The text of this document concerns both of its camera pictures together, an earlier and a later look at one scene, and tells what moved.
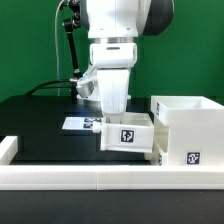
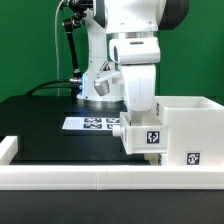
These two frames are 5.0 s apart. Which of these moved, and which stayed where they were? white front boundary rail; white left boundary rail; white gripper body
Moved: white gripper body
Stayed: white front boundary rail; white left boundary rail
